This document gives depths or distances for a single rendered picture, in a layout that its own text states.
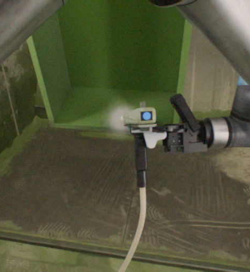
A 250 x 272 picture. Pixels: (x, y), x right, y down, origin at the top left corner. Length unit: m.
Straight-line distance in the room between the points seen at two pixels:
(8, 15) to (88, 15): 1.05
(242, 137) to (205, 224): 0.74
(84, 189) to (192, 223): 0.61
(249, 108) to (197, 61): 1.41
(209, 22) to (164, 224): 1.16
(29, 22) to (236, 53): 0.28
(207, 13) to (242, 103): 0.45
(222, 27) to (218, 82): 1.77
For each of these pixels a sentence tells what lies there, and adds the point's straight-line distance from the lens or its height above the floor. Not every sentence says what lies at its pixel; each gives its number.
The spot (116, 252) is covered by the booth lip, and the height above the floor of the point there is 0.04.
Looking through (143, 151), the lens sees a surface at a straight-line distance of 0.75.
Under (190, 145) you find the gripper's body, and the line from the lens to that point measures 0.78.
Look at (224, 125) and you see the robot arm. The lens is 0.79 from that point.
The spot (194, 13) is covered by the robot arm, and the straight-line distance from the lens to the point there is 0.37.
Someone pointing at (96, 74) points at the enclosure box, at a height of 0.62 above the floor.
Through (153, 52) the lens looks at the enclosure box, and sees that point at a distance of 1.43.
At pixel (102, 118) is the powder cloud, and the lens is 1.21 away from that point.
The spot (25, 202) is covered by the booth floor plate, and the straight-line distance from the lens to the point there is 1.60.
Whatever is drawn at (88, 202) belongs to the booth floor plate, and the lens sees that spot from 1.53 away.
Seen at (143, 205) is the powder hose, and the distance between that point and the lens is 0.79.
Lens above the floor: 1.12
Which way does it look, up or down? 32 degrees down
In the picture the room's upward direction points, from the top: straight up
